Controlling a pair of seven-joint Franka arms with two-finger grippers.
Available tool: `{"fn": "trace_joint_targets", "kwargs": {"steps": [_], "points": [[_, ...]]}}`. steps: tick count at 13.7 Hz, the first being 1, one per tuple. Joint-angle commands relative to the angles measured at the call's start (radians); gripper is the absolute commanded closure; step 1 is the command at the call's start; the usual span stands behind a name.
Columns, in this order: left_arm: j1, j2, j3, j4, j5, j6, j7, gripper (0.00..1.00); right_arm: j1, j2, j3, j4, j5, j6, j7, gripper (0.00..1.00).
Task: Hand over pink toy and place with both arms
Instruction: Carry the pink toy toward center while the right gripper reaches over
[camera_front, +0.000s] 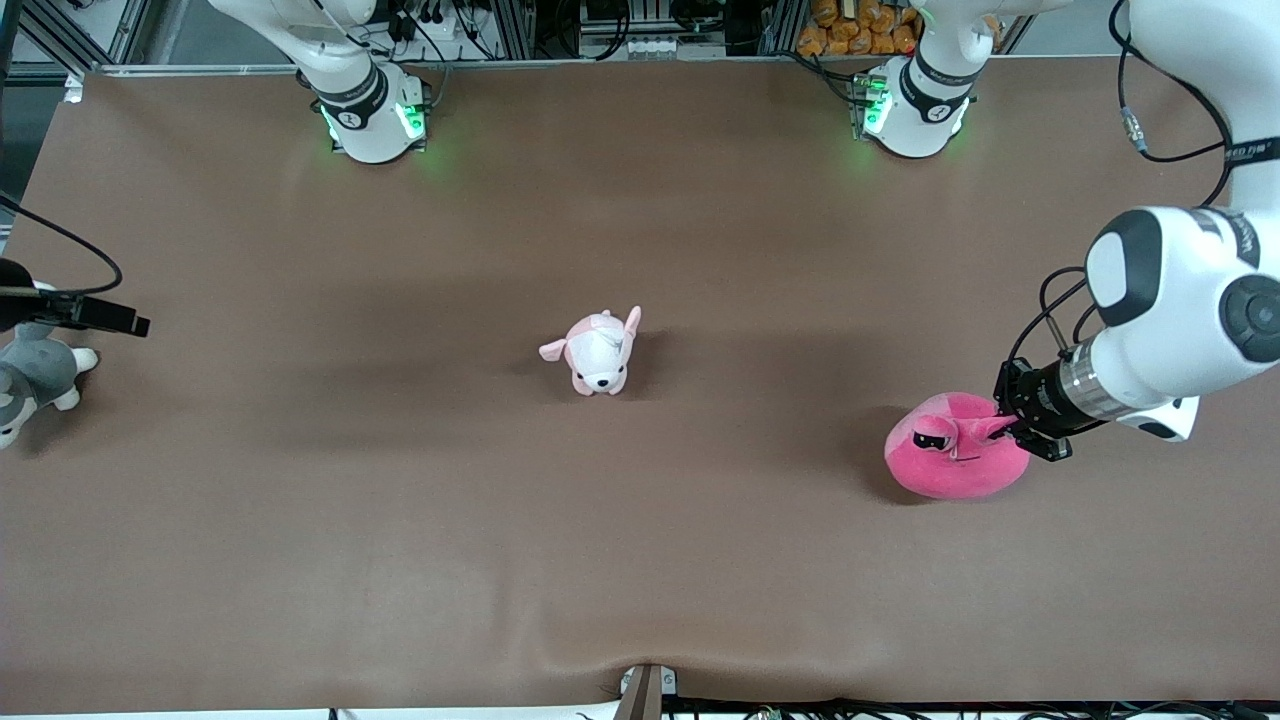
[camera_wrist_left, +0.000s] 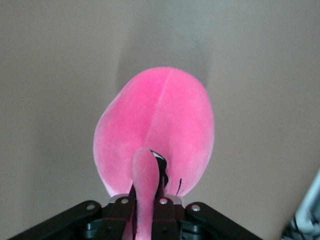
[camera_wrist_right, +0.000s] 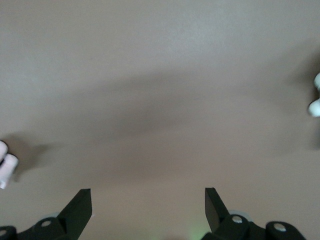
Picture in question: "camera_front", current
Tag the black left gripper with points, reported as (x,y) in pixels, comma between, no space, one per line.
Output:
(1037,404)

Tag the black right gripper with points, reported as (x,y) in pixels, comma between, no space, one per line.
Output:
(90,312)

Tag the pink round plush toy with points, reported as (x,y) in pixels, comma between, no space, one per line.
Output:
(950,470)

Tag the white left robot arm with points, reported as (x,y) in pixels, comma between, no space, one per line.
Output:
(1180,300)

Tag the grey and white plush husky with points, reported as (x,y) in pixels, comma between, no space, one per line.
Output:
(40,370)

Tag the brown table cover mat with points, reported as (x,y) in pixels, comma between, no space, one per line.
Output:
(700,550)

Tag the orange snack packs pile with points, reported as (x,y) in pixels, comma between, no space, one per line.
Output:
(850,30)

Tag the pink and white plush dog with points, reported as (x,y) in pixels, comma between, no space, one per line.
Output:
(598,355)

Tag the white power strip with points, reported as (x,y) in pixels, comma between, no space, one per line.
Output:
(655,46)

